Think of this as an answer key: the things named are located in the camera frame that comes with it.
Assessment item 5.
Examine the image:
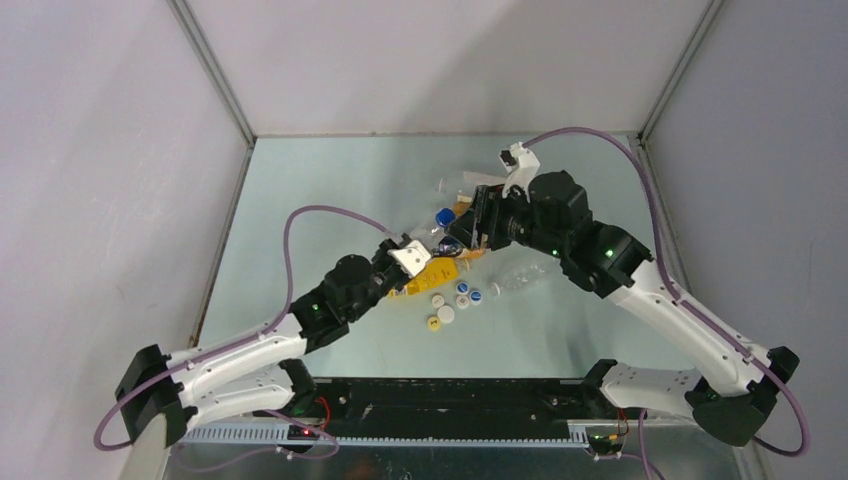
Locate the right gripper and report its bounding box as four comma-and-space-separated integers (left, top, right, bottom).
444, 180, 566, 259

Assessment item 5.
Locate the solid blue cap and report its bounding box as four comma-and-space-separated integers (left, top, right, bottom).
434, 208, 457, 228

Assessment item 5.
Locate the crushed blue label bottle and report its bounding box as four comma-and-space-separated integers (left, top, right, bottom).
409, 221, 457, 258

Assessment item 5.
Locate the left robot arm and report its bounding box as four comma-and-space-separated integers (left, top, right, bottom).
94, 212, 484, 451

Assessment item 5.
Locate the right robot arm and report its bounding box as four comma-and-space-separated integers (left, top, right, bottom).
463, 171, 799, 447

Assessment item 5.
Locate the orange navy label bottle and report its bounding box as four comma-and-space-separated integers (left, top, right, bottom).
434, 238, 487, 259

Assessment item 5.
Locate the red gold label bottle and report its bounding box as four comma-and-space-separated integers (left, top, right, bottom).
451, 193, 473, 217

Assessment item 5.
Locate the clear bottle far back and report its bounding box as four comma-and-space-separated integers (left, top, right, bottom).
436, 170, 506, 197

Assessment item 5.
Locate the clear bottle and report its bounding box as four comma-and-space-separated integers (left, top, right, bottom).
487, 259, 560, 297
436, 170, 506, 197

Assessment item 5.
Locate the yellow label bottle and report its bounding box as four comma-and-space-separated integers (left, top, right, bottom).
388, 257, 472, 298

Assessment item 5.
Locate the clear bottle lower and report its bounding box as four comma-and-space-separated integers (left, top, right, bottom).
487, 259, 560, 297

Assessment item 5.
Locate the blue white cap right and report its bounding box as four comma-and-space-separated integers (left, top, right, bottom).
468, 290, 483, 305

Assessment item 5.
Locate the yellow cap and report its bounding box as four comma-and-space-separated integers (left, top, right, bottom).
426, 316, 442, 332

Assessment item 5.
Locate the plain white cap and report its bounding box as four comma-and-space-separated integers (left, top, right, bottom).
437, 305, 456, 324

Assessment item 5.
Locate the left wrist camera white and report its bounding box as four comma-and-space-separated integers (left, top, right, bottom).
389, 240, 433, 279

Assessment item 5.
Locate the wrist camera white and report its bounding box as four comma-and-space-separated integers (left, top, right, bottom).
389, 240, 433, 279
499, 142, 540, 199

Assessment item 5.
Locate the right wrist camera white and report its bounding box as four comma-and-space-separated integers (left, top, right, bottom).
499, 142, 540, 199

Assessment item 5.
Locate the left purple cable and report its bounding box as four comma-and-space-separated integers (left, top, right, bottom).
92, 205, 399, 453

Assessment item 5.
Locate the grey slotted cable duct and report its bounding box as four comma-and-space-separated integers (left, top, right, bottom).
178, 423, 591, 448

